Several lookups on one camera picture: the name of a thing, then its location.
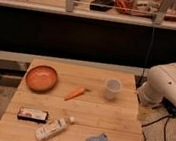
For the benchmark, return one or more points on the orange pepper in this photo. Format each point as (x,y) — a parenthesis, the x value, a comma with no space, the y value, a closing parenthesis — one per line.
(75,93)

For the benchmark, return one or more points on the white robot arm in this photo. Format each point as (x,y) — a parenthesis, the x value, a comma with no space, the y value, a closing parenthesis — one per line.
(160,84)

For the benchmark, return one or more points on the translucent plastic cup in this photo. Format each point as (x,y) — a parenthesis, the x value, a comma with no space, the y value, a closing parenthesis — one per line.
(112,88)

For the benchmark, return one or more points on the orange bowl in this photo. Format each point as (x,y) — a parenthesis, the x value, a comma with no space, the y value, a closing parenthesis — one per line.
(41,78)

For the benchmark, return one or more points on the white plastic bottle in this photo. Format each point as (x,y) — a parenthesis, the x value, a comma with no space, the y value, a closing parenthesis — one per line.
(53,128)

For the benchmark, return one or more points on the black object on bench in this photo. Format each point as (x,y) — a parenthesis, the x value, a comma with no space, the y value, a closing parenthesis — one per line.
(101,5)

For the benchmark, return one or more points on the black rectangular box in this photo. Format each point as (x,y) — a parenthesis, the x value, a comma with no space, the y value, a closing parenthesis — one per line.
(34,115)

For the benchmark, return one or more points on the right metal post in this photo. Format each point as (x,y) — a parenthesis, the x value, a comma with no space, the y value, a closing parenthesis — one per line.
(159,17)

